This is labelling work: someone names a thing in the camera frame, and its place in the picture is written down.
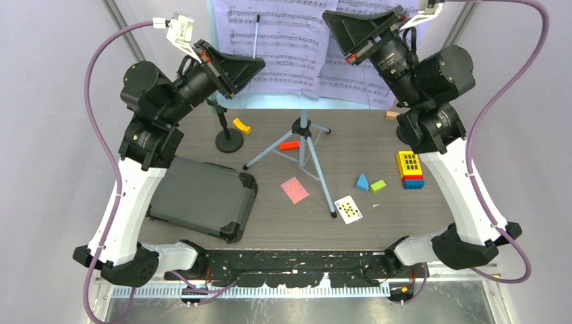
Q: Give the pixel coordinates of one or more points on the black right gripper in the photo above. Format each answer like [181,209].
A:
[355,32]

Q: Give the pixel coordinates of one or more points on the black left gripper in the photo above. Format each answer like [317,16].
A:
[233,72]

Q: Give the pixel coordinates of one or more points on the sheet music page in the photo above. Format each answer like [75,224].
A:
[359,84]
[290,36]

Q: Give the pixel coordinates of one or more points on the light blue music stand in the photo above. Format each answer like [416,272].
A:
[301,127]

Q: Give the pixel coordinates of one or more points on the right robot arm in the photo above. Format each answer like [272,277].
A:
[433,130]

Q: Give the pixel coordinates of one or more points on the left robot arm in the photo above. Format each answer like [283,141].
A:
[147,151]

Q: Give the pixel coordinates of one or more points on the yellow curved wooden block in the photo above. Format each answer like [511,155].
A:
[242,127]

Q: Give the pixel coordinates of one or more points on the black left microphone stand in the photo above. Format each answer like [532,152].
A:
[227,140]

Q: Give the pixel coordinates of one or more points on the tan wooden block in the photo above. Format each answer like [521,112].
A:
[392,115]

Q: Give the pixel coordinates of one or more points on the orange rectangular block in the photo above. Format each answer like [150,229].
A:
[290,145]

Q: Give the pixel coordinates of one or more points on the grey aluminium carrying case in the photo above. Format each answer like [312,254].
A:
[205,197]

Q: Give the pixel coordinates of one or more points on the red backed playing card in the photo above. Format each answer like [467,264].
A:
[294,190]

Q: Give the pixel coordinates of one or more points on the yellow red blue brick block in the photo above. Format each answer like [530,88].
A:
[410,170]

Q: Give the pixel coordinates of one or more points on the blue sloped toy brick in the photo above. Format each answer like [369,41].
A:
[362,183]

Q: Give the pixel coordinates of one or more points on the lime green wooden block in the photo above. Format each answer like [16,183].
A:
[377,186]

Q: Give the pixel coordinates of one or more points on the face up playing card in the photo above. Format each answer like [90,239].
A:
[348,210]

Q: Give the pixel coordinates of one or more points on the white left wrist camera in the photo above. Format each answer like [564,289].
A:
[179,34]

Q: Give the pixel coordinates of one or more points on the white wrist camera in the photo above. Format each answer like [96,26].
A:
[427,10]
[179,34]

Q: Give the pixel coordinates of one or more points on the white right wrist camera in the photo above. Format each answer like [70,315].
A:
[427,10]

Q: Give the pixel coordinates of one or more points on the aluminium frame rail left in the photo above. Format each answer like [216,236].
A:
[120,22]

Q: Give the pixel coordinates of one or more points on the aluminium frame rail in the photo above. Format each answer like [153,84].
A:
[120,22]
[453,20]

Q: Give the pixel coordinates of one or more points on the aluminium frame rail right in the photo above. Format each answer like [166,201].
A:
[453,20]

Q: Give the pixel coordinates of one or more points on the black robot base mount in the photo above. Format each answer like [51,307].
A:
[295,268]

